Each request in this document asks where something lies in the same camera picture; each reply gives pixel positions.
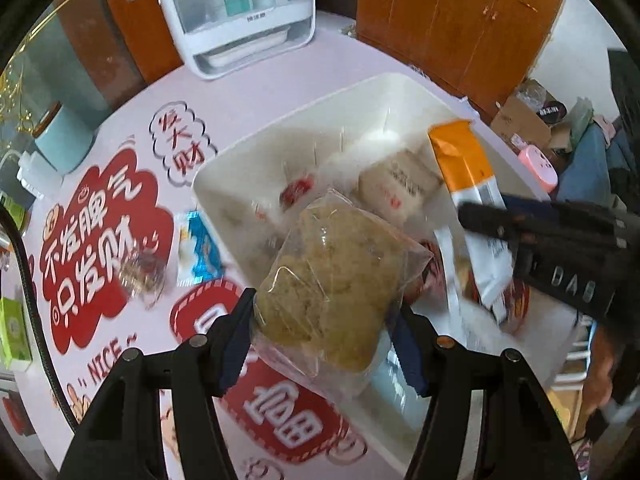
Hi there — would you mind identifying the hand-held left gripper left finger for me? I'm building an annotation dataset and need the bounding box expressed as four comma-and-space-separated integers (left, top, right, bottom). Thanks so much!
59, 287, 257, 480

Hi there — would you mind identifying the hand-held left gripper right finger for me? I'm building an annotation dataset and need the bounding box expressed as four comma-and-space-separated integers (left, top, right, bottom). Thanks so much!
390, 305, 584, 480

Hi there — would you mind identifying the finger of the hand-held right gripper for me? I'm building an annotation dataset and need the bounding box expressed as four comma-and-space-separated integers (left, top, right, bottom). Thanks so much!
457, 194, 622, 249

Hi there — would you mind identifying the orange white snack packet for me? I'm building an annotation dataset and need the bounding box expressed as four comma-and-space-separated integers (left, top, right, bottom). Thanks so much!
427, 120, 517, 322

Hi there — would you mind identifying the clear packet of floss cake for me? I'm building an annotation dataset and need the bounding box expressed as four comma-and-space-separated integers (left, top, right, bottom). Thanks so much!
249, 189, 435, 401

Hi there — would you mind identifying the white plastic bin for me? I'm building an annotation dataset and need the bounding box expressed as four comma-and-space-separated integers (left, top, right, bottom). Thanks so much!
192, 72, 593, 468

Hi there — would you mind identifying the person's right forearm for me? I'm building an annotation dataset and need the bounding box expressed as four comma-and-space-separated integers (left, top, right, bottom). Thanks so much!
582, 322, 640, 441

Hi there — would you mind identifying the pink round container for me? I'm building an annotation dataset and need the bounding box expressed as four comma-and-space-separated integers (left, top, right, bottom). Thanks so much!
517, 145, 559, 194

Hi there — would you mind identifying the red patterned snack packet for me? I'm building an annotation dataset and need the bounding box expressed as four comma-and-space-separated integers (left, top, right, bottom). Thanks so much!
417, 240, 452, 307
480, 280, 532, 337

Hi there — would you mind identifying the blue white snack packet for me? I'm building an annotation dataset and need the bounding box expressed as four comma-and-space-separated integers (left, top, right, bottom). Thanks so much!
176, 211, 224, 287

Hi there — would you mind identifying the cardboard box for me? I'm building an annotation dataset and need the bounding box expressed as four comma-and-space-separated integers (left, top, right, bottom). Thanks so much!
489, 79, 576, 162

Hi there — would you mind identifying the white rice cake packet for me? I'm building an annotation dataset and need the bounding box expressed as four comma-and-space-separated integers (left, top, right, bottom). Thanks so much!
357, 150, 446, 224

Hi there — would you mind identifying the clear packet of dark snack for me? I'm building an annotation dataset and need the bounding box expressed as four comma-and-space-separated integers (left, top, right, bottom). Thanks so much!
120, 245, 171, 311

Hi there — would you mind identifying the pile of clothes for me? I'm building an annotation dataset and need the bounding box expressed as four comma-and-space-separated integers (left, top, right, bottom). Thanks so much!
555, 50, 640, 203

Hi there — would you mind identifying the dark round container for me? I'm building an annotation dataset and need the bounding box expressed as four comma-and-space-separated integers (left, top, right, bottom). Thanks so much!
537, 100, 568, 123

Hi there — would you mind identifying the small red snack packet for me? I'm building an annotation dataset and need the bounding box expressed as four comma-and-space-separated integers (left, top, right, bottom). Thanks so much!
277, 172, 319, 212

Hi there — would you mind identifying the wooden cabinet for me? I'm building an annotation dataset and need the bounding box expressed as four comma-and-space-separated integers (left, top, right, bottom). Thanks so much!
357, 0, 572, 112

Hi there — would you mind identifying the green tissue box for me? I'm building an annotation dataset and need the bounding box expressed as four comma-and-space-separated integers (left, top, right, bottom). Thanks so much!
0, 297, 34, 372

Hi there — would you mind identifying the mint canister with brown lid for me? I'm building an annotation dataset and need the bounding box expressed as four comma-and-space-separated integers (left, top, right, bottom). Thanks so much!
32, 102, 98, 177

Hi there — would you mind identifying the white squeeze bottle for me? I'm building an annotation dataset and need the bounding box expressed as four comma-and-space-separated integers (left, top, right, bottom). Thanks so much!
0, 149, 62, 197

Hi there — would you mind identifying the white cosmetic organizer box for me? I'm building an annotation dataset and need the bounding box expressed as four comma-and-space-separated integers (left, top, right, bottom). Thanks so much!
152, 0, 317, 80

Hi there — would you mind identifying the glass sliding door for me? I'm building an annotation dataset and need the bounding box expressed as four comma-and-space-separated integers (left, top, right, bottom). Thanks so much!
0, 0, 187, 161

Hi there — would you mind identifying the black cable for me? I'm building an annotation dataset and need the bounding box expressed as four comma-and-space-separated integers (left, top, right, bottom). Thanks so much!
0, 207, 81, 433

